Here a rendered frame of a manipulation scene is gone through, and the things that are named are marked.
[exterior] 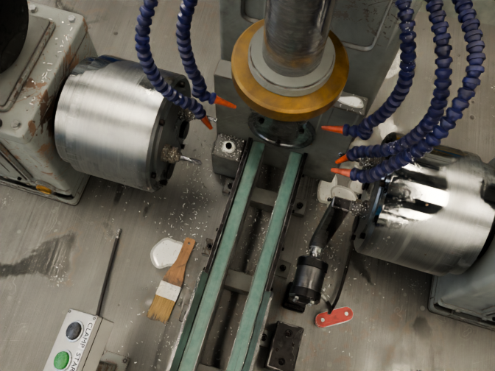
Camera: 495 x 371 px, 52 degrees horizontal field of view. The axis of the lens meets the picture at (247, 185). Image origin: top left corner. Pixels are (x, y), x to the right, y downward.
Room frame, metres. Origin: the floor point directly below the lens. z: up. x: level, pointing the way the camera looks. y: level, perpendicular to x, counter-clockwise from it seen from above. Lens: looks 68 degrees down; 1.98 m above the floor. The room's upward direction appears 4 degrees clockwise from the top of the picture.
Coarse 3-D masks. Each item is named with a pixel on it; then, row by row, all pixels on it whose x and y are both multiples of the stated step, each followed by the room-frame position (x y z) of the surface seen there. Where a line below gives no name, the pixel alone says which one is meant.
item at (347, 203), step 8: (336, 200) 0.28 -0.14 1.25; (344, 200) 0.28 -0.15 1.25; (328, 208) 0.28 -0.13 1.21; (336, 208) 0.26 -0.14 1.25; (344, 208) 0.26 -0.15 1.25; (328, 216) 0.26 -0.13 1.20; (336, 216) 0.26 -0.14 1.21; (344, 216) 0.26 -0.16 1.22; (320, 224) 0.27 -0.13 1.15; (328, 224) 0.26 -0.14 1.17; (336, 224) 0.26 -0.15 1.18; (320, 232) 0.26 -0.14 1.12; (328, 232) 0.26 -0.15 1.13; (312, 240) 0.27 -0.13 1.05; (320, 240) 0.26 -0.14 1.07; (328, 240) 0.26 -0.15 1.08; (320, 248) 0.26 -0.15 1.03
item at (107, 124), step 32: (96, 64) 0.55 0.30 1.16; (128, 64) 0.57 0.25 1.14; (64, 96) 0.48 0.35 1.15; (96, 96) 0.48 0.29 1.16; (128, 96) 0.48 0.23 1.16; (160, 96) 0.49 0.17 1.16; (64, 128) 0.43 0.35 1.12; (96, 128) 0.42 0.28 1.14; (128, 128) 0.42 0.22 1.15; (160, 128) 0.44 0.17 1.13; (64, 160) 0.41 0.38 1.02; (96, 160) 0.38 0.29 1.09; (128, 160) 0.38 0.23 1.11; (160, 160) 0.40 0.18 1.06
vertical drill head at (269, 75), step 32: (288, 0) 0.42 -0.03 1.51; (320, 0) 0.42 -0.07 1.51; (256, 32) 0.50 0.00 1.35; (288, 32) 0.42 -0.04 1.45; (320, 32) 0.43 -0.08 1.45; (256, 64) 0.44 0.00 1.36; (288, 64) 0.42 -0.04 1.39; (320, 64) 0.45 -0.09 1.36; (256, 96) 0.40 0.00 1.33; (288, 96) 0.40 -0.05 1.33; (320, 96) 0.40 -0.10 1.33
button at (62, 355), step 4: (60, 352) 0.03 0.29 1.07; (64, 352) 0.03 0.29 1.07; (56, 356) 0.03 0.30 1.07; (60, 356) 0.03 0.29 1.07; (64, 356) 0.03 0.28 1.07; (68, 356) 0.03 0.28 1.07; (56, 360) 0.02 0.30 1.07; (60, 360) 0.02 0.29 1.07; (64, 360) 0.02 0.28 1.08; (68, 360) 0.02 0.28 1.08; (56, 364) 0.01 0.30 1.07; (60, 364) 0.01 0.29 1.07; (64, 364) 0.01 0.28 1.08; (56, 368) 0.01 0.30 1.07; (60, 368) 0.01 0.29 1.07
